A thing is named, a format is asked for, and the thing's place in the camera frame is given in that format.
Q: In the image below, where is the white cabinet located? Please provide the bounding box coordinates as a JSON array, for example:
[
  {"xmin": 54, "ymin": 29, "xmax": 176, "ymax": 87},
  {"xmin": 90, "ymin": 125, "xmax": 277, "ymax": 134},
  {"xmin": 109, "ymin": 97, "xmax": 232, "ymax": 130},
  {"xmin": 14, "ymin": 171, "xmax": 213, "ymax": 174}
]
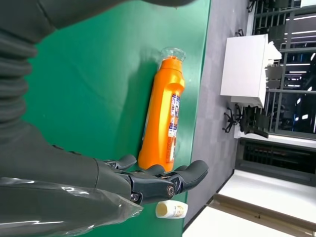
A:
[{"xmin": 220, "ymin": 34, "xmax": 269, "ymax": 109}]

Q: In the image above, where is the dark window frame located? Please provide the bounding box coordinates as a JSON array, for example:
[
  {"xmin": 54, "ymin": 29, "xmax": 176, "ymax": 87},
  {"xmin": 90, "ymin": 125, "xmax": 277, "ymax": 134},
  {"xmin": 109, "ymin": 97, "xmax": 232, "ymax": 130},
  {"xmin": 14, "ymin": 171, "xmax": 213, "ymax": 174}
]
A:
[{"xmin": 252, "ymin": 0, "xmax": 316, "ymax": 140}]

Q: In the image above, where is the orange detergent bottle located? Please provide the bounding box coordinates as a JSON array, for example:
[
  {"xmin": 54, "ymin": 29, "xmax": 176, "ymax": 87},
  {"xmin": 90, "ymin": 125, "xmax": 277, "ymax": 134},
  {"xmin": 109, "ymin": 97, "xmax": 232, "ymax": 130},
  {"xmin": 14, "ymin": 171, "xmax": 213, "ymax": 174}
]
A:
[{"xmin": 137, "ymin": 47, "xmax": 186, "ymax": 173}]

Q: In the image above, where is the green table mat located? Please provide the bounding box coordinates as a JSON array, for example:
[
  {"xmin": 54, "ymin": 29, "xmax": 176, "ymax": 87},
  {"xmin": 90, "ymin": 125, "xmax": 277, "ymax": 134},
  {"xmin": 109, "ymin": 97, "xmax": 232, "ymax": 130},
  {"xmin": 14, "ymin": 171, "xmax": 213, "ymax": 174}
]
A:
[{"xmin": 22, "ymin": 0, "xmax": 212, "ymax": 237}]

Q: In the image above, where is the small white bottle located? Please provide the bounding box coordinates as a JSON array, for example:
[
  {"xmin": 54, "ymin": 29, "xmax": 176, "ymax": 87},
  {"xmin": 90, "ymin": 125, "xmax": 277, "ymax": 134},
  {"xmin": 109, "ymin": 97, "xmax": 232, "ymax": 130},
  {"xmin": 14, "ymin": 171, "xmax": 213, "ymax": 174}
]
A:
[{"xmin": 155, "ymin": 200, "xmax": 189, "ymax": 220}]

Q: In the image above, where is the clear plastic film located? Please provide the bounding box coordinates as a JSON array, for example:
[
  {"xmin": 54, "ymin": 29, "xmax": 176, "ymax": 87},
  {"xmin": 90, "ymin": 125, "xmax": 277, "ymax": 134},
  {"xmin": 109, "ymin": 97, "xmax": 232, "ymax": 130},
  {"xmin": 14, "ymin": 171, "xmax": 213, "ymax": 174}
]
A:
[{"xmin": 0, "ymin": 178, "xmax": 144, "ymax": 237}]

